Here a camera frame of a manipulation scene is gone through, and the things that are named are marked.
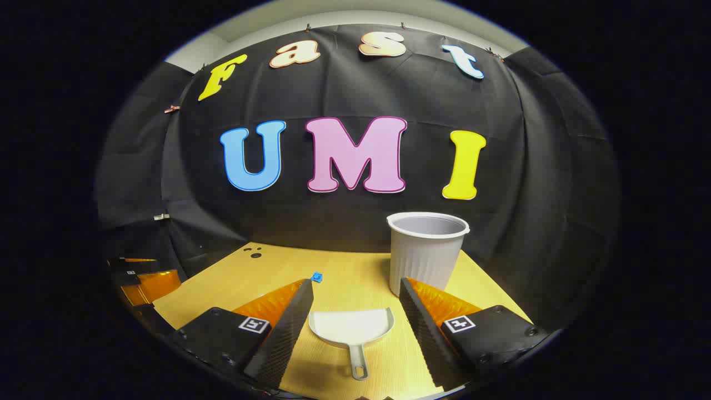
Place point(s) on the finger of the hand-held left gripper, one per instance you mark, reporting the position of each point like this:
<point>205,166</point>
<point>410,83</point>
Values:
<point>158,284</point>
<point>130,263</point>

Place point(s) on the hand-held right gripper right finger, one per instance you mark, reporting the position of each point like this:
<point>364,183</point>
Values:
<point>427,339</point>

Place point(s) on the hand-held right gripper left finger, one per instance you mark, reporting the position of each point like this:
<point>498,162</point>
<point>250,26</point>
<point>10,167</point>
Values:
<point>283,339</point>

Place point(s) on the white plastic dustpan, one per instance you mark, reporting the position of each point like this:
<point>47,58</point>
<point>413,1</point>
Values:
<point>350,328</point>

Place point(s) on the blue paper scrap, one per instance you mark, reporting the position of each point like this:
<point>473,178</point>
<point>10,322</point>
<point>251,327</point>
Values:
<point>317,277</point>

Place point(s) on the white ribbed garbage bin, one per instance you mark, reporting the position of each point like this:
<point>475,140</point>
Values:
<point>425,261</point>

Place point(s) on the yellow wooden desktop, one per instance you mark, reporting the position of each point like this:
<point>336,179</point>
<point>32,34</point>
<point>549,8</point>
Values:
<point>350,291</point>

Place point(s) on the orange clip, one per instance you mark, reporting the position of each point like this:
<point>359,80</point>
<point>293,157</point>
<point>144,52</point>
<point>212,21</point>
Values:
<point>172,109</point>

